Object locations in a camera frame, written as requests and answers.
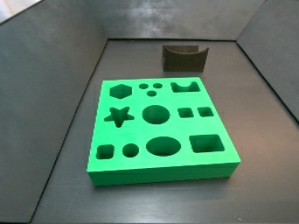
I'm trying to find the dark curved cradle stand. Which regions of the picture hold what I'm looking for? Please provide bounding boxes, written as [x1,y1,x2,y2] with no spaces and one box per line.
[162,45,209,72]

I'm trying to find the green foam shape board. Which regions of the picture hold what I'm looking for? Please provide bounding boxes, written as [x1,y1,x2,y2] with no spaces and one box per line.
[86,77,240,186]

